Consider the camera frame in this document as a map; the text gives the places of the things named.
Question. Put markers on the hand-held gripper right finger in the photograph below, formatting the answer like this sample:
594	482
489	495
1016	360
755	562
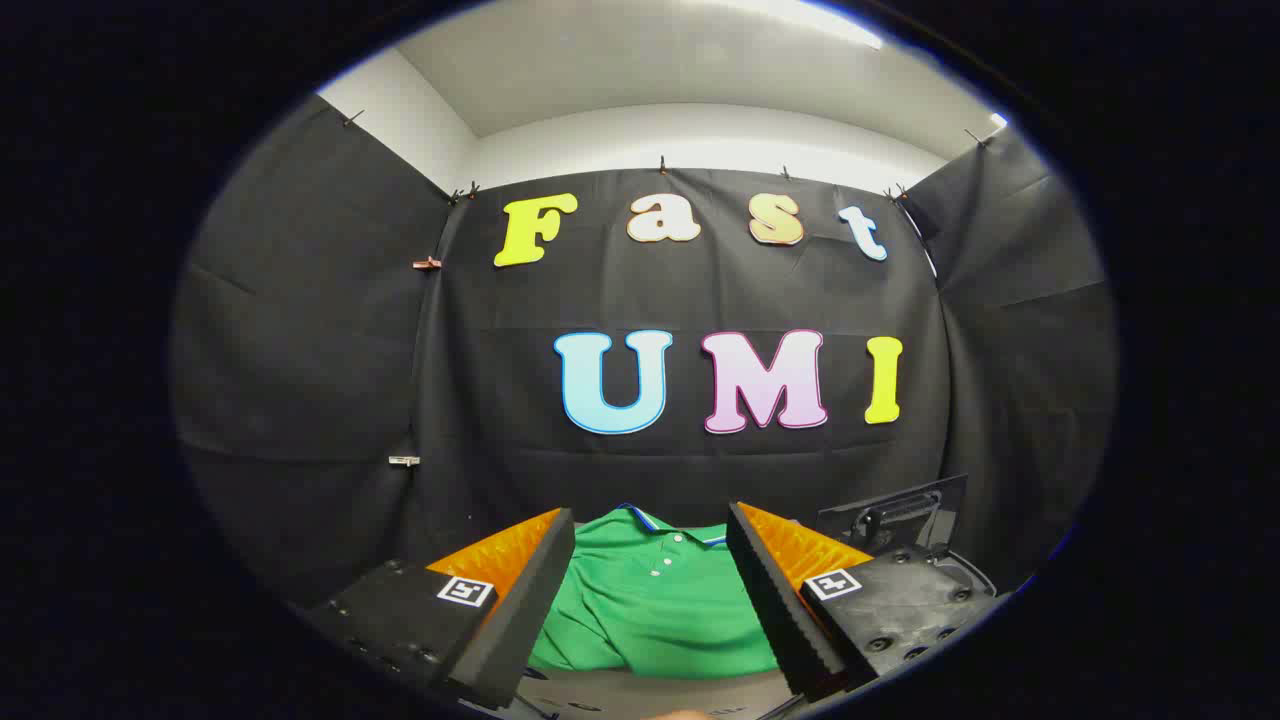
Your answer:
770	600

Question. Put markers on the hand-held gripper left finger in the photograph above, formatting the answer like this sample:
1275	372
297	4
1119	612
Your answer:
535	600

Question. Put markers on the green polo shirt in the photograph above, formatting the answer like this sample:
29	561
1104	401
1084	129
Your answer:
650	610

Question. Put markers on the copper cloth clip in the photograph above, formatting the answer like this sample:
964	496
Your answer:
427	263

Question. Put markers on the transparent washing machine lid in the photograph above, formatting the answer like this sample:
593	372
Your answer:
890	515

